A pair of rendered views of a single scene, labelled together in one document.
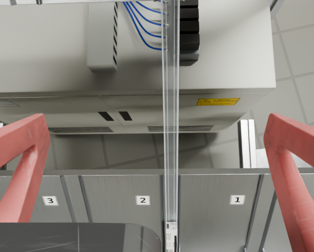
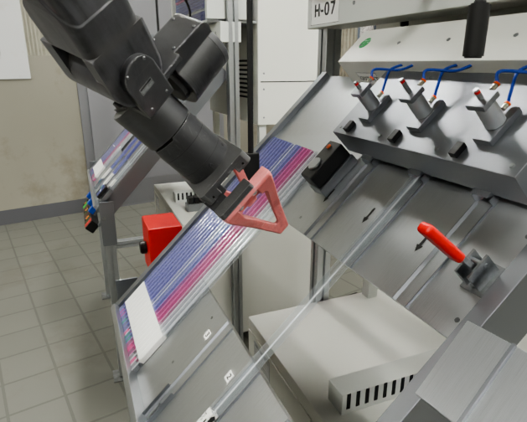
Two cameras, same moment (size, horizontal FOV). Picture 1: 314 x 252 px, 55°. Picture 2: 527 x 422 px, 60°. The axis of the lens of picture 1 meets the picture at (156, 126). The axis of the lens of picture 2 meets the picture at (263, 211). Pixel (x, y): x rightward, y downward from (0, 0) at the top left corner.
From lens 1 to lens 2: 51 cm
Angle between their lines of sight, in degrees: 67
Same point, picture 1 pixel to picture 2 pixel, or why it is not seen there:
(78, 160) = not seen: outside the picture
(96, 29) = (364, 375)
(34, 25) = (340, 350)
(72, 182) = (225, 331)
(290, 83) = not seen: outside the picture
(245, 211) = not seen: outside the picture
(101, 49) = (349, 383)
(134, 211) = (217, 382)
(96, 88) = (314, 405)
